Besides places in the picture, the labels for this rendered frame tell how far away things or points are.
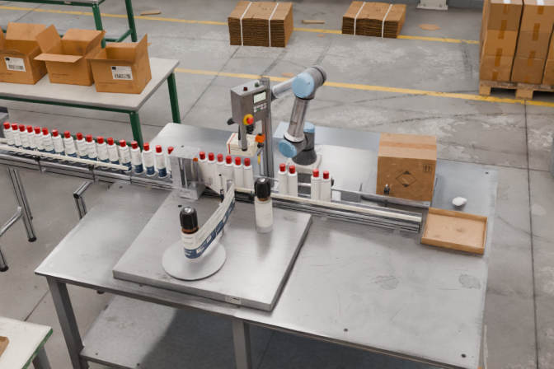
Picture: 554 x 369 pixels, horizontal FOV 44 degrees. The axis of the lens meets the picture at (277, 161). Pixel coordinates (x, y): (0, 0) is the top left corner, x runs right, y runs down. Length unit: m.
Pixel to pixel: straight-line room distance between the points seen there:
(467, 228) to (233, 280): 1.23
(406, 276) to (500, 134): 3.00
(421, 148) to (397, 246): 0.56
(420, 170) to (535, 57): 3.16
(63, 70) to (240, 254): 2.55
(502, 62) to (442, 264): 3.49
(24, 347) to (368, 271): 1.58
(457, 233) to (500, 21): 3.20
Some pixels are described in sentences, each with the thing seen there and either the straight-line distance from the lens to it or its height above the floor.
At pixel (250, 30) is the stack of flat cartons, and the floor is 0.19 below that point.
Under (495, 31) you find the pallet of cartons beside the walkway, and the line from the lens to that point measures 6.47.
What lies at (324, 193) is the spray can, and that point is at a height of 0.96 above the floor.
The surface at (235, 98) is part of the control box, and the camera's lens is 3.47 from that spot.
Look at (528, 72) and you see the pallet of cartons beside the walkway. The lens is 6.64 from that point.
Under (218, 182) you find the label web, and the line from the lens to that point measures 3.61.
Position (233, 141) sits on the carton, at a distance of 4.02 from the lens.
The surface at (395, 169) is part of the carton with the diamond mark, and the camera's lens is 3.62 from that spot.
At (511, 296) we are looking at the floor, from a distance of 4.52.
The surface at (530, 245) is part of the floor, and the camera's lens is 4.93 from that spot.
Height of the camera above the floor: 3.06
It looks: 33 degrees down
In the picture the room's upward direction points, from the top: 2 degrees counter-clockwise
